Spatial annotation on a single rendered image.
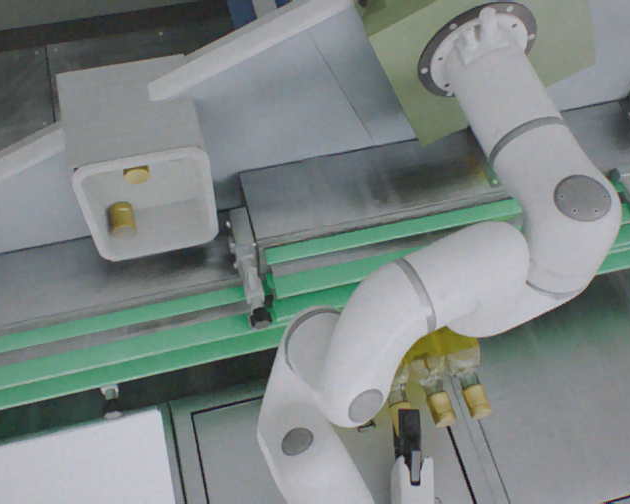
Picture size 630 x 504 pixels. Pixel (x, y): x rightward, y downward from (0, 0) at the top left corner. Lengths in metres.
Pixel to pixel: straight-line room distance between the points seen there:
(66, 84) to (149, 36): 0.76
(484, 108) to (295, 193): 0.36
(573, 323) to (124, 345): 0.80
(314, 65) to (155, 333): 0.46
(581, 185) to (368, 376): 0.30
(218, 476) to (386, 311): 0.60
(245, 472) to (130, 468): 0.18
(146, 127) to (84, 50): 0.82
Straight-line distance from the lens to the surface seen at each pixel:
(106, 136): 1.03
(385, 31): 0.94
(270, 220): 1.15
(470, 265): 0.80
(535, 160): 0.88
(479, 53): 0.97
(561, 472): 1.40
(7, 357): 1.24
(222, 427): 1.31
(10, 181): 1.16
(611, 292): 1.57
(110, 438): 1.33
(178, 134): 1.02
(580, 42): 1.12
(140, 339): 1.20
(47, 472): 1.34
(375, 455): 1.30
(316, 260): 1.14
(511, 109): 0.92
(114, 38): 1.85
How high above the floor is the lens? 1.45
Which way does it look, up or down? 29 degrees down
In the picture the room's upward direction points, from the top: 163 degrees clockwise
